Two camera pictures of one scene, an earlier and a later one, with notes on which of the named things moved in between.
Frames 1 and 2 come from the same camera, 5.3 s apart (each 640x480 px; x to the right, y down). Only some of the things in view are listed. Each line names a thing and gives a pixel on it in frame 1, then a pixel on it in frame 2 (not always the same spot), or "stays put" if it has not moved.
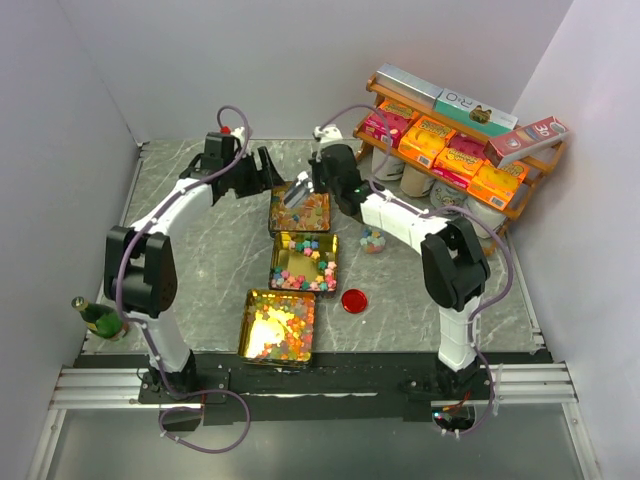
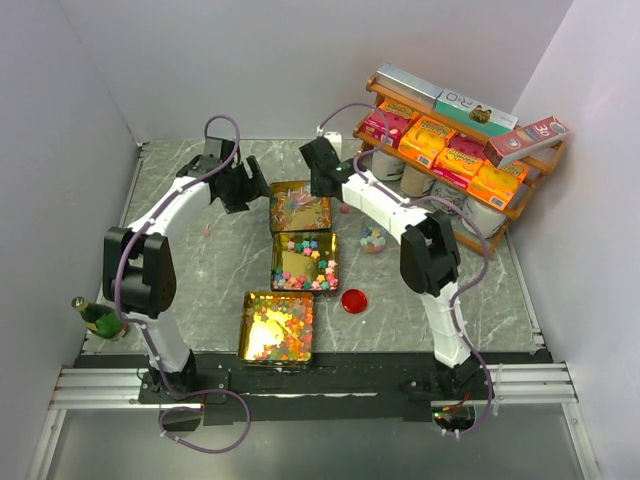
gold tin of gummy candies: [278, 327] stays put
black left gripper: [260, 180] -> [254, 187]
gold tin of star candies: [304, 261] stays put
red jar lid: [354, 301] stays put
